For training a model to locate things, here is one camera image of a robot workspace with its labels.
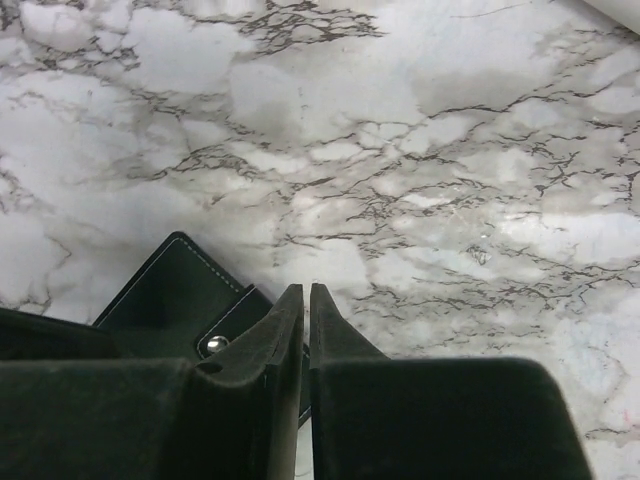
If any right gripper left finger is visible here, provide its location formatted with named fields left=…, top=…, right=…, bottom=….
left=1, top=284, right=304, bottom=479

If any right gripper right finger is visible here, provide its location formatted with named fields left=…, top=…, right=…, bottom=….
left=310, top=284, right=592, bottom=479

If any black leather card holder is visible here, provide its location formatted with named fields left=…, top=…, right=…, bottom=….
left=0, top=230, right=314, bottom=431

